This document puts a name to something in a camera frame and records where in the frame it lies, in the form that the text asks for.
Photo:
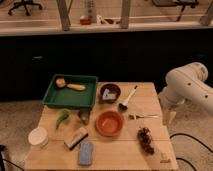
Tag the bunch of dark grapes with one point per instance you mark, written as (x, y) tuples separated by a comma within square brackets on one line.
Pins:
[(145, 140)]

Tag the blue sponge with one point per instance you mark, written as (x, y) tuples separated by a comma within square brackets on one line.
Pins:
[(85, 153)]

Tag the white round container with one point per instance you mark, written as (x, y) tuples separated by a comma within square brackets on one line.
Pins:
[(38, 137)]

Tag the wooden block eraser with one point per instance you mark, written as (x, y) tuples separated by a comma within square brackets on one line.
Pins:
[(76, 138)]

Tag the white item in bowl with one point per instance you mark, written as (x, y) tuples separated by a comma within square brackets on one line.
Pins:
[(107, 95)]

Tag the dark brown bowl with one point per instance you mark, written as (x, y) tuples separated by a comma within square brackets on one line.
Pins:
[(113, 89)]

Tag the red object on floor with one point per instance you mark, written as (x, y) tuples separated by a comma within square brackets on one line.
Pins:
[(85, 21)]

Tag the black office chair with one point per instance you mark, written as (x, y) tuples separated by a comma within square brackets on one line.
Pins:
[(25, 4)]

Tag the metal fork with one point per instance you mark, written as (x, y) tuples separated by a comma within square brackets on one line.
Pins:
[(135, 117)]

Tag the orange bowl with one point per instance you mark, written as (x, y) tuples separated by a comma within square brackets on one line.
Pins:
[(109, 123)]

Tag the green pepper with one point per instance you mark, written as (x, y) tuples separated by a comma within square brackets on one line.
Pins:
[(62, 116)]

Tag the white black brush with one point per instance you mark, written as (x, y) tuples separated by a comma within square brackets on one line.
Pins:
[(123, 106)]

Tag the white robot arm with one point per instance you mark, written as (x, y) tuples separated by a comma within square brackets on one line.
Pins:
[(185, 83)]

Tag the green plastic tray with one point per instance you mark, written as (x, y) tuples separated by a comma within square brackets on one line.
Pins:
[(65, 97)]

